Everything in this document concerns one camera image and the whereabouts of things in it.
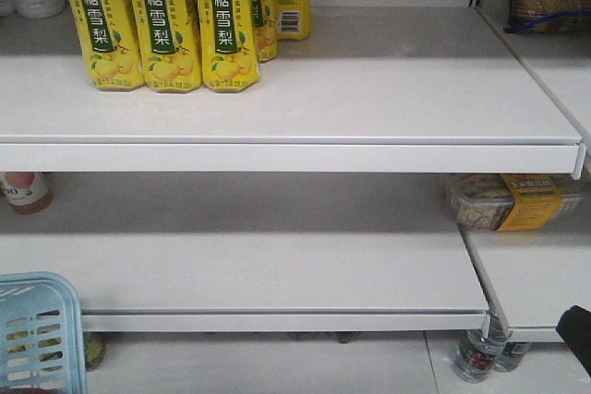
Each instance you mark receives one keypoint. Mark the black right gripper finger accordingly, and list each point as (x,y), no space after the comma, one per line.
(574,329)

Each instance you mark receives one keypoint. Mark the light blue plastic basket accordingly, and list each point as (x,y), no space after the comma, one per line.
(41,334)

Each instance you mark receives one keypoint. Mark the clear water bottle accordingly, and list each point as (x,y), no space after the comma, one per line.
(511,356)
(479,349)

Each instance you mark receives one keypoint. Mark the clear cookie box yellow label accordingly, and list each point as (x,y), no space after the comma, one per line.
(509,202)

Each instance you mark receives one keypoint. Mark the white metal shelving unit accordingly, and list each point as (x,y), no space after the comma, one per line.
(291,238)

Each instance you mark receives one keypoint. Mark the rear yellow pear drink bottle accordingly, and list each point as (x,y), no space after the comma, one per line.
(264,23)

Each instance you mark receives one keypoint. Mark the green tea bottle bottom shelf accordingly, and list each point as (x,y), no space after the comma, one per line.
(94,349)

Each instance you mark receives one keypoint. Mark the orange juice bottle lower shelf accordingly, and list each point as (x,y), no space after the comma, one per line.
(26,192)

